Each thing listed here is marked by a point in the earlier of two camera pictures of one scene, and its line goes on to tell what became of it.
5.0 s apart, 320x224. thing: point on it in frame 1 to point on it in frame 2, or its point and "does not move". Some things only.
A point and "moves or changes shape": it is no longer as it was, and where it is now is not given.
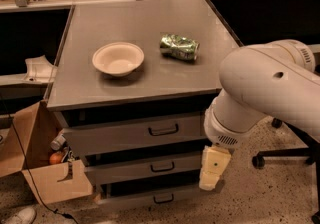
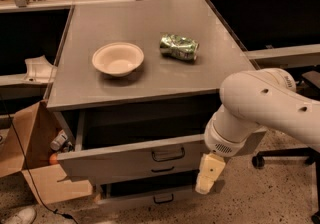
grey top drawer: [101, 138] moves or changes shape
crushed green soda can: [178, 46] does not move
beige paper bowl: [117, 59] does not move
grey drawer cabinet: [130, 89] does not move
